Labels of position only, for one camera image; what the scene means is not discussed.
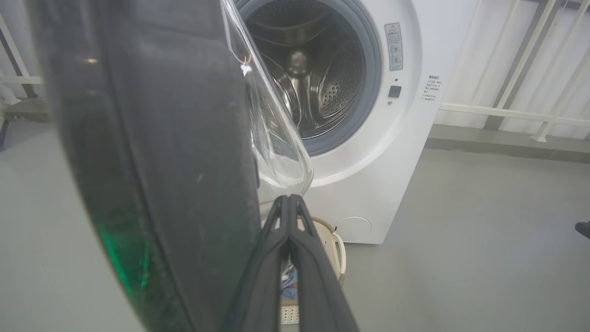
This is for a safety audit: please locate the white metal railing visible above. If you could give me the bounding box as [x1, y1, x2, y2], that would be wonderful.
[0, 0, 590, 142]

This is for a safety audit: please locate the round white filter cover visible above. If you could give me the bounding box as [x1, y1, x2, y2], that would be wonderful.
[334, 217, 372, 243]

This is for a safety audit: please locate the steel perforated drum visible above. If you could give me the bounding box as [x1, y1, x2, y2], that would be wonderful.
[247, 0, 367, 139]

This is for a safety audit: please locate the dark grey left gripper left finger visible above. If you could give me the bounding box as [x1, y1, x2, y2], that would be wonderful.
[221, 195, 291, 332]

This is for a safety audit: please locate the grey rubber door seal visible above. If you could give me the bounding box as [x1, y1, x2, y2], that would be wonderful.
[235, 0, 383, 157]

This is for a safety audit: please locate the white front-load washing machine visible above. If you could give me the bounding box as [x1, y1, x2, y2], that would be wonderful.
[230, 0, 481, 245]

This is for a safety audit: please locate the cream perforated laundry basket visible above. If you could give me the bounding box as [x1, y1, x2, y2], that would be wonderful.
[260, 216, 346, 326]

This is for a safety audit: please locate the grey warning sticker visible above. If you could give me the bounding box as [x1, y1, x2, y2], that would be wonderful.
[385, 22, 404, 72]

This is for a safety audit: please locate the black round glass machine door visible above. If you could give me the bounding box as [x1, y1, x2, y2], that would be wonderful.
[25, 0, 315, 332]

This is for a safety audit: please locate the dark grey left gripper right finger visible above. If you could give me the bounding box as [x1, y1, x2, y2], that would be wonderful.
[289, 195, 360, 332]

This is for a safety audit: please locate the black printed text label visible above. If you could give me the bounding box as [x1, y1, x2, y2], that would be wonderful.
[422, 75, 443, 102]

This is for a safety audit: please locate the blue cartoon print garment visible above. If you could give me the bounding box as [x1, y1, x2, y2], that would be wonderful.
[281, 262, 298, 301]

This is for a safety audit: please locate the grey support post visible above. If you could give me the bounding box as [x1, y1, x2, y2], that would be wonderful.
[483, 0, 572, 131]

